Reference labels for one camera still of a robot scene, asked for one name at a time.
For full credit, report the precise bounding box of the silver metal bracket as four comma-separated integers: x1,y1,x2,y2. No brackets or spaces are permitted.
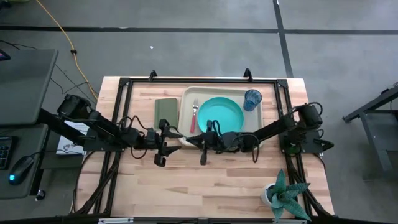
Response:
272,219,308,224
98,217,134,224

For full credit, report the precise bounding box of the black computer mouse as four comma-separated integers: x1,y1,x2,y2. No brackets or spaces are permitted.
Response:
8,155,35,186

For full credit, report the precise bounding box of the dark metal side table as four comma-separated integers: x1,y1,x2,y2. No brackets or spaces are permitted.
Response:
341,84,398,175

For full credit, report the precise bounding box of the grey desk shelf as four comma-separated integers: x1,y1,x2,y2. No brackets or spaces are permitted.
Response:
0,48,59,126

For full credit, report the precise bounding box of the black aluminium rig frame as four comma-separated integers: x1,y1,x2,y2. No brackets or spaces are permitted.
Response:
73,76,335,218

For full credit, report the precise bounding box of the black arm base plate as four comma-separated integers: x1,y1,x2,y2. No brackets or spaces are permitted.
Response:
83,136,125,152
279,129,325,154

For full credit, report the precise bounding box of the teal round plate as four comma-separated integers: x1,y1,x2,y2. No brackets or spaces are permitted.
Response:
197,96,245,134

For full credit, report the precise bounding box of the beige plastic tray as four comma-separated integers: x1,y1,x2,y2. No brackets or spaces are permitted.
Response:
178,86,264,147

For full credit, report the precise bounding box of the white printed paper sheet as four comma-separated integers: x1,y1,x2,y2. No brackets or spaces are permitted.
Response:
57,120,91,156

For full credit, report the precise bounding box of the blue translucent plastic cup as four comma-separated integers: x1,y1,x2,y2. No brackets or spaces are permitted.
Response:
243,89,263,112

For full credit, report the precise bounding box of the black keyboard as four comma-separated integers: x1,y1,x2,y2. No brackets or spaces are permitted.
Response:
0,136,13,170

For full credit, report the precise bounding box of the yellow floor cable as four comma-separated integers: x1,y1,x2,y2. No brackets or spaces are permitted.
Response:
35,0,99,100

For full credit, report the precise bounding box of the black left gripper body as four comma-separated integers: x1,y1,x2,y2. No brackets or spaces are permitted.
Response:
145,127,168,155

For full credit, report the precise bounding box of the red-handled metal fork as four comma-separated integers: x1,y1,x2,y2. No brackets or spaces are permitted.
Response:
190,98,200,134

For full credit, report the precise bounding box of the dark grey desk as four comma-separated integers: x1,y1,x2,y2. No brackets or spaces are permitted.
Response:
0,124,50,200

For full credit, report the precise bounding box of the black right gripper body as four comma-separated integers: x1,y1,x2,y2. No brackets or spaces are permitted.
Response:
202,131,227,154

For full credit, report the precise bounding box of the green succulent in white pot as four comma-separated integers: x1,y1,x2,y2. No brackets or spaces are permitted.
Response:
260,169,312,222

